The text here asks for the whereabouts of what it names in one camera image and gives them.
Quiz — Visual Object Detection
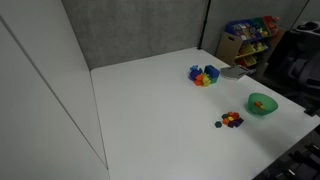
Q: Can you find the purple block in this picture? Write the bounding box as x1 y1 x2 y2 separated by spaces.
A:
230 117 245 129

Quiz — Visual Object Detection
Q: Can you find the green plastic bowl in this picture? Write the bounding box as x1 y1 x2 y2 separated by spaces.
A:
247 92 279 117

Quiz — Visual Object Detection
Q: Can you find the blue gear toy piece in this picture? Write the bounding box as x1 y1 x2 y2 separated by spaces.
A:
188 64 203 81

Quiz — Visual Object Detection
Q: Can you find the orange toy piece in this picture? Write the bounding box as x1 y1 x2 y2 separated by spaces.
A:
194 73 205 87

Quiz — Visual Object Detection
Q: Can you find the yellow toy piece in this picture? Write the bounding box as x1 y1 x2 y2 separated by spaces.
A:
201 73 212 88

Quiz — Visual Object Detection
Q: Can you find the blue cube toy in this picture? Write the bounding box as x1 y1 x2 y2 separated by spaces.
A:
204 64 221 81

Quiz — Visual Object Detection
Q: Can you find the white grey flat box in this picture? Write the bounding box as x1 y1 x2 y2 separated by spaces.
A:
220 65 250 81

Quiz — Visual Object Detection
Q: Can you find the black vertical pole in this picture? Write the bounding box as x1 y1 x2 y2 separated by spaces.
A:
197 0 212 51

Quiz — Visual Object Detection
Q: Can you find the wooden toy storage shelf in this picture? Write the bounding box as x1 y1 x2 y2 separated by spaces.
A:
215 15 287 75

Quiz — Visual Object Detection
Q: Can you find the blue storage bin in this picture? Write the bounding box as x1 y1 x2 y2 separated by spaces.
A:
224 19 257 42

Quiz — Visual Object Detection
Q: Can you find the green storage bin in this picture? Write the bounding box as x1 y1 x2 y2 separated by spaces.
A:
251 17 270 38

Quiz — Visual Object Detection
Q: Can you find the red storage bin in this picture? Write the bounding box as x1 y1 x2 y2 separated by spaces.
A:
262 15 281 34

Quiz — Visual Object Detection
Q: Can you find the black office chair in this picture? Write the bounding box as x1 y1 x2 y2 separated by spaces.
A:
266 21 320 118

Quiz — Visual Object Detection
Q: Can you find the black metal equipment frame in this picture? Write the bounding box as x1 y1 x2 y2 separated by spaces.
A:
257 124 320 180

